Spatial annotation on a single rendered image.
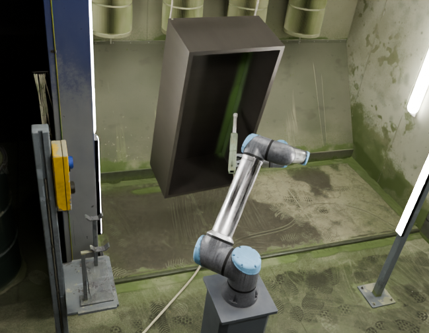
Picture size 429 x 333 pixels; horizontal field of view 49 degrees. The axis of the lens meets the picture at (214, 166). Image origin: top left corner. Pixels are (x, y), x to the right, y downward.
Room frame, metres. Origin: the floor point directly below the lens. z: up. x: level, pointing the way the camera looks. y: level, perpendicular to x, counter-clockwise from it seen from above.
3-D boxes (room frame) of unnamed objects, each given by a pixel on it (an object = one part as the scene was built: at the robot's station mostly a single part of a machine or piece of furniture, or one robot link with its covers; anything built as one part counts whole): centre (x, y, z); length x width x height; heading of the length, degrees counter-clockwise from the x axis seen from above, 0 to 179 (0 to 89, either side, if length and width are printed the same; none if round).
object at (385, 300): (2.40, -1.28, 0.01); 0.20 x 0.20 x 0.01; 23
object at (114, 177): (3.66, -0.14, 0.11); 2.70 x 0.02 x 0.13; 113
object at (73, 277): (1.49, 0.51, 0.78); 0.31 x 0.23 x 0.01; 23
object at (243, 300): (1.68, -0.22, 0.69); 0.19 x 0.19 x 0.10
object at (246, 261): (1.68, -0.21, 0.83); 0.17 x 0.15 x 0.18; 68
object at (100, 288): (1.49, 0.49, 0.95); 0.26 x 0.15 x 0.32; 23
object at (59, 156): (1.45, 0.58, 1.42); 0.12 x 0.06 x 0.26; 23
